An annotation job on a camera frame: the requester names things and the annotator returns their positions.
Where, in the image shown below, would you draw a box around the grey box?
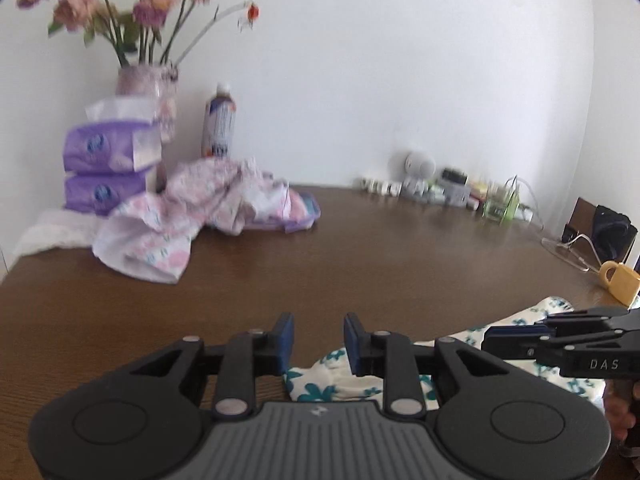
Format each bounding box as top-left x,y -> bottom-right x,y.
440,180 -> 472,207

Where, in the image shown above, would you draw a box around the cream dress with teal flowers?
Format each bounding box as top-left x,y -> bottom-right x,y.
282,296 -> 608,403

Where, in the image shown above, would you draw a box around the pink floral garment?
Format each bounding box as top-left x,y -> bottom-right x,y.
92,157 -> 293,283

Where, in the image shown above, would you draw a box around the yellow mug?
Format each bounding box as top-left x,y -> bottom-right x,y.
598,260 -> 640,306

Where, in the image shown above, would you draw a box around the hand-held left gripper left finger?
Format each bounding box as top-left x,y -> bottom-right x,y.
130,311 -> 296,419

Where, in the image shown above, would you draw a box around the folded pastel towel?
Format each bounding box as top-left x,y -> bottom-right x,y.
250,187 -> 321,233

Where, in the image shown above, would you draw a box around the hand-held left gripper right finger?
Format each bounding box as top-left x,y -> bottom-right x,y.
342,312 -> 511,417

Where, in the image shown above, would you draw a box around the plastic drink bottle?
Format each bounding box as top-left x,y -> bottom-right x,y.
201,82 -> 237,160

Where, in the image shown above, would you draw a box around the pink small tubes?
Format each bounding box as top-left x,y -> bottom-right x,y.
467,180 -> 493,211

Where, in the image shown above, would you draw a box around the person's right hand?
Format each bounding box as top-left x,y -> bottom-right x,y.
602,379 -> 640,443

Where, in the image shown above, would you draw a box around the pink mottled vase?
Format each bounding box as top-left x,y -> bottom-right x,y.
116,64 -> 179,141

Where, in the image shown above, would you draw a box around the row of small white figurines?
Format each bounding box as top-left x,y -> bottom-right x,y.
357,176 -> 403,197

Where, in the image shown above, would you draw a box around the green glass container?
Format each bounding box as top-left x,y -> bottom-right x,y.
482,176 -> 521,223

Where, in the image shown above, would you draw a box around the white tissue paper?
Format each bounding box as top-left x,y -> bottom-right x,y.
12,209 -> 111,261

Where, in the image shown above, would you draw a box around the purple tissue pack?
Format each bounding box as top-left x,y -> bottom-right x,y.
62,96 -> 163,175
63,167 -> 158,217

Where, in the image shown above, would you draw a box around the dried pink rose bouquet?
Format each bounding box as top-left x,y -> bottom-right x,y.
15,0 -> 261,68

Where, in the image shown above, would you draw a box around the black bag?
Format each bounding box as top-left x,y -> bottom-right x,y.
592,205 -> 638,263

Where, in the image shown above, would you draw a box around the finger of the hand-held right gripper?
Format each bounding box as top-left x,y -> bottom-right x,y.
481,324 -> 569,361
534,306 -> 640,335

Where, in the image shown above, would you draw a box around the white round robot figurine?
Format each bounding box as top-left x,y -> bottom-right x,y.
392,150 -> 436,203

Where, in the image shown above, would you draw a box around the white cable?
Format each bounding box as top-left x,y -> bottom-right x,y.
515,177 -> 601,273

